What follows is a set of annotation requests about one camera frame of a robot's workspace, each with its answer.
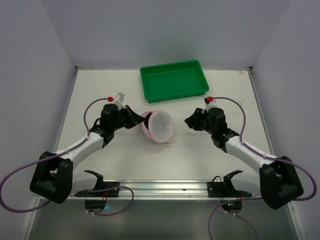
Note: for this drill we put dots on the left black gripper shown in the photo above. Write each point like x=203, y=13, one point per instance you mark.
x=125, y=116

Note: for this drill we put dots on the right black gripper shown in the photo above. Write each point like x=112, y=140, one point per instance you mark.
x=201, y=120

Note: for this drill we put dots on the white pink mesh laundry bag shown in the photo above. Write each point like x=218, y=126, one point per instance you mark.
x=160, y=128

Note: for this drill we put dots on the black bra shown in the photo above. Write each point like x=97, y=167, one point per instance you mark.
x=147, y=118

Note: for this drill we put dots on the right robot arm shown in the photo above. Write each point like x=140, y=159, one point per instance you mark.
x=278, y=180

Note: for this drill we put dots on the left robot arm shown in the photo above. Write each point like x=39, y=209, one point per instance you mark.
x=54, y=177

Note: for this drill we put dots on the green plastic tray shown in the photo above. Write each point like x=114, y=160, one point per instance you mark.
x=172, y=81

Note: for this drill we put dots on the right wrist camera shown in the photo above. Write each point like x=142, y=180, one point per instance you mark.
x=209, y=103

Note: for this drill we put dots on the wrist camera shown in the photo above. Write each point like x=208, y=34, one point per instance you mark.
x=209, y=103
x=119, y=100

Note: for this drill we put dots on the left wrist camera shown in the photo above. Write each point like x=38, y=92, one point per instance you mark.
x=119, y=100

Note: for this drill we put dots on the aluminium mounting rail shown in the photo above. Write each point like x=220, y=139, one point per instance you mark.
x=177, y=189

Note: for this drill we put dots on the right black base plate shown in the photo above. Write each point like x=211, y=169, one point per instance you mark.
x=223, y=187

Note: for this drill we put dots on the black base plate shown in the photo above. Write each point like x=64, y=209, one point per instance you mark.
x=105, y=188
x=223, y=187

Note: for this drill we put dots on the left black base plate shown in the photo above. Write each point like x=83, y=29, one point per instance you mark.
x=105, y=188

